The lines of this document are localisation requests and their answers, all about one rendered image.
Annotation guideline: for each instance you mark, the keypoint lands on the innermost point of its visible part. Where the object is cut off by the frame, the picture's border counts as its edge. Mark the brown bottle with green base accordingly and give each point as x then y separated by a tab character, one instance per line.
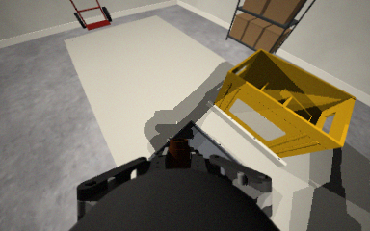
179	154

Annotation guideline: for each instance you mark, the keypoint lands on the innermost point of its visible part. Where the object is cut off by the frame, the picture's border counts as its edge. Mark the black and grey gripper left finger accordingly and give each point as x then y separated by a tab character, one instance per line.
92	190

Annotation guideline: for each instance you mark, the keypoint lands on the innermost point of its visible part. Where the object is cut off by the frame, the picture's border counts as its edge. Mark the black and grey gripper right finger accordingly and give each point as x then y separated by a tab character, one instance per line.
255	184

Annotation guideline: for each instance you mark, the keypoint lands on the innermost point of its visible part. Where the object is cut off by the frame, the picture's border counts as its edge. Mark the yellow crate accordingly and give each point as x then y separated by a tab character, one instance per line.
285	132

